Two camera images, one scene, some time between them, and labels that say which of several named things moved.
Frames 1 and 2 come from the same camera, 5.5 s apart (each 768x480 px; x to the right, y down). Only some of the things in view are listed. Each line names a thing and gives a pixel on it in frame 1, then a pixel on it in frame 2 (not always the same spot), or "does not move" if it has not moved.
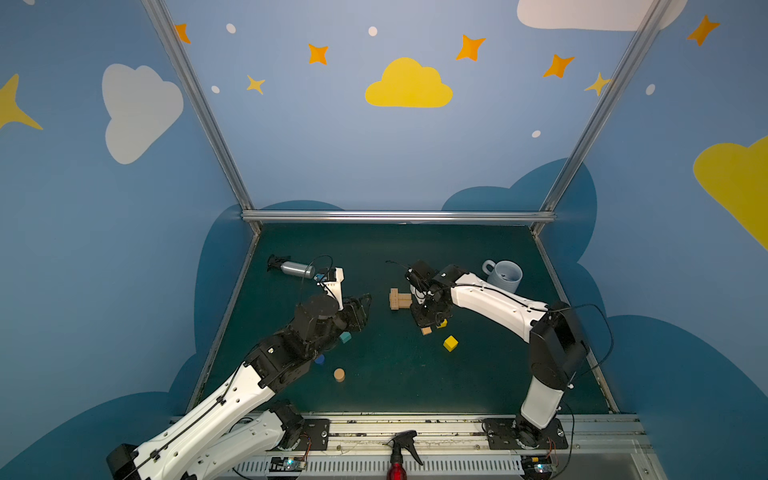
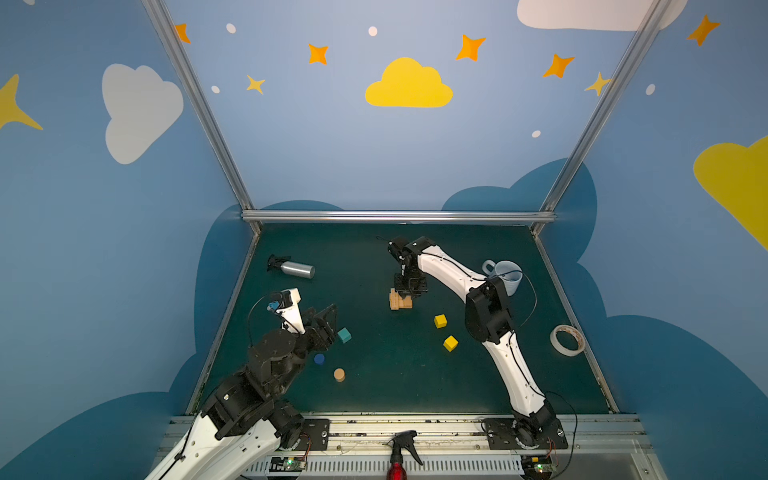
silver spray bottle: (290, 267) does not move
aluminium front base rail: (342, 446) does not move
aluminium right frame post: (648, 24) does not move
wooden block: (394, 299) does not move
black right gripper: (420, 301) -> (409, 279)
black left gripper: (360, 309) -> (320, 327)
